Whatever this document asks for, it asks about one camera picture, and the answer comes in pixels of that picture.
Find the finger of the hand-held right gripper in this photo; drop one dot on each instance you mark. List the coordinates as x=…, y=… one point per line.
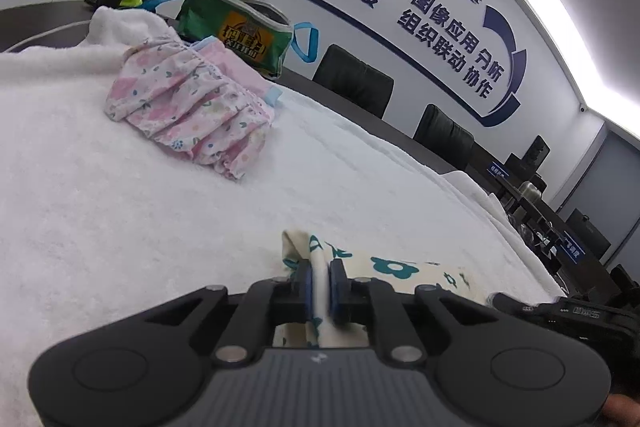
x=515, y=307

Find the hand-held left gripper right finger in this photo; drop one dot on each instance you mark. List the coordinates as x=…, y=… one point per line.
x=334, y=297

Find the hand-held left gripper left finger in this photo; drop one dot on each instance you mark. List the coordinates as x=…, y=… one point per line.
x=306, y=297

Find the cream garment with green flowers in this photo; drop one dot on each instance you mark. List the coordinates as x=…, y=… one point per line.
x=400, y=269

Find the person's right hand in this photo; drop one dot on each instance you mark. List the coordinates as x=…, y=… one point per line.
x=622, y=408

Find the blue desk name plate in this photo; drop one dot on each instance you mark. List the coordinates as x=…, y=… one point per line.
x=500, y=172
x=575, y=249

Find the black desk monitor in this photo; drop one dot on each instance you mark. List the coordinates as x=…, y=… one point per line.
x=592, y=224
x=537, y=152

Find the metal cup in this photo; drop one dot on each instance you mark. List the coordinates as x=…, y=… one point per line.
x=530, y=189

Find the black office chair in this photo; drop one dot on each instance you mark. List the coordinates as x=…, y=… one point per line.
x=445, y=137
x=352, y=79

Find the white towel blanket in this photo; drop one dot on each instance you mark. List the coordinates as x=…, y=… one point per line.
x=125, y=217

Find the pink floral ruffled garment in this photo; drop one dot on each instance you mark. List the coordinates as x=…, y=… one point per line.
x=190, y=107

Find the pink garment with blue trim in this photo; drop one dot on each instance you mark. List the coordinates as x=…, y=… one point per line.
x=240, y=64

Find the blue wall sign lettering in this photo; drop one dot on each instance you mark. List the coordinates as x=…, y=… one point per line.
x=517, y=72

